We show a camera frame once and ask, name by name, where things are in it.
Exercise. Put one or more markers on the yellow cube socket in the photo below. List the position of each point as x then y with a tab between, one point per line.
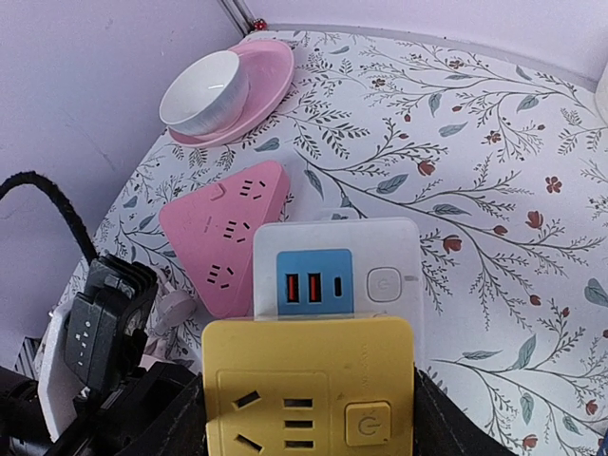
322	386

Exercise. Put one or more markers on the round pink socket with cord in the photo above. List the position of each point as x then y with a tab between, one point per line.
172	307

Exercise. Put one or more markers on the white bowl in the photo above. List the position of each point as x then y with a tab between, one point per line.
208	96

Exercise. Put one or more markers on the white power strip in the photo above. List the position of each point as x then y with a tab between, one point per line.
341	266

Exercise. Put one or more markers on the pink power strip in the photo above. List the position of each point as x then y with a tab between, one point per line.
211	231

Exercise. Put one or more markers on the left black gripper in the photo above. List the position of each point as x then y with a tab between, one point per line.
23	428

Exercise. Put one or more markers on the floral table cloth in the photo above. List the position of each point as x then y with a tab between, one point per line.
503	168

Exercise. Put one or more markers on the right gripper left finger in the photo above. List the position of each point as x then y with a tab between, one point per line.
158	416

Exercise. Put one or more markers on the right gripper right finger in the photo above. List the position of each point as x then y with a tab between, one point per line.
442	429

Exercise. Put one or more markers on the pink plate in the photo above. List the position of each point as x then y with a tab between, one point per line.
270	66

